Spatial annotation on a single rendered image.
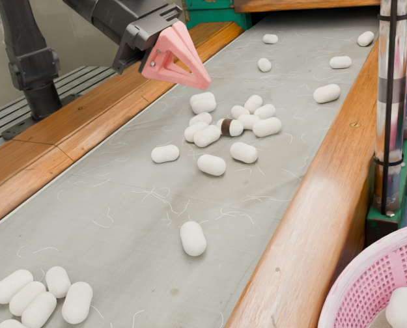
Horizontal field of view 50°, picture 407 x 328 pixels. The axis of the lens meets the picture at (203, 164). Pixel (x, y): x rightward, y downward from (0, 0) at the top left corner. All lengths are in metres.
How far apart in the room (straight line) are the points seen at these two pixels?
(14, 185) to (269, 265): 0.33
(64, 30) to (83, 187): 2.26
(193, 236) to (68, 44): 2.45
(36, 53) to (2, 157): 0.33
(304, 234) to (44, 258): 0.24
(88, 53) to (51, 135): 2.06
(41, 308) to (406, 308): 0.26
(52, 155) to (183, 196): 0.20
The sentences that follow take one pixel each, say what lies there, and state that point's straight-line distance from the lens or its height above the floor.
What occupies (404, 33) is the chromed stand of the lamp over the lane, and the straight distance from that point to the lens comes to 0.39.
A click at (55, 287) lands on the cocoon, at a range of 0.39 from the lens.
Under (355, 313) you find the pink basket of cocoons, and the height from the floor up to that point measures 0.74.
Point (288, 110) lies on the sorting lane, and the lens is 0.62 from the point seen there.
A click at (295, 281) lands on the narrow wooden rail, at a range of 0.32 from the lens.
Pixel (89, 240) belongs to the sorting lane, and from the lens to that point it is 0.44.
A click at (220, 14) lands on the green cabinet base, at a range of 1.07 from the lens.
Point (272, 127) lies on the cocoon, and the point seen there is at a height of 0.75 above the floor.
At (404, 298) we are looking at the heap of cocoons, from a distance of 0.35.
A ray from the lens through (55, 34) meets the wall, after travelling 2.83.
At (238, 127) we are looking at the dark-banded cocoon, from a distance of 0.55.
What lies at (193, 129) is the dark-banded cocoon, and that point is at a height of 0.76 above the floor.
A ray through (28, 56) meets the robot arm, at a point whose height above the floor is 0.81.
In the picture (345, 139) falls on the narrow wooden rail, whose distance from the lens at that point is 0.48.
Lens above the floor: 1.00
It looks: 30 degrees down
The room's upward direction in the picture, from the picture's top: 11 degrees counter-clockwise
